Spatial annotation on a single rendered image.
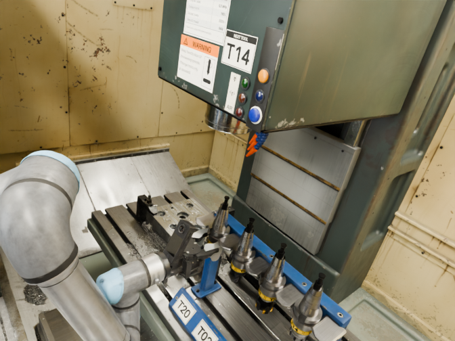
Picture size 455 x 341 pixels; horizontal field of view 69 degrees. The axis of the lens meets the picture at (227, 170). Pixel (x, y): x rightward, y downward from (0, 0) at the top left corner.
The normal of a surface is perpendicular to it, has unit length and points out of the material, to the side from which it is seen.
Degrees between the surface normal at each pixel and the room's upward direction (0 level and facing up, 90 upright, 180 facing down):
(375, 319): 0
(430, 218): 90
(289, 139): 90
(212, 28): 90
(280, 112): 90
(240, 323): 0
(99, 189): 27
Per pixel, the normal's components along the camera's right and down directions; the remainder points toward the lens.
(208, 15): -0.76, 0.16
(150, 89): 0.63, 0.44
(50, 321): 0.08, -0.93
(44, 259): 0.57, 0.17
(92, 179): 0.42, -0.62
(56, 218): 0.88, -0.29
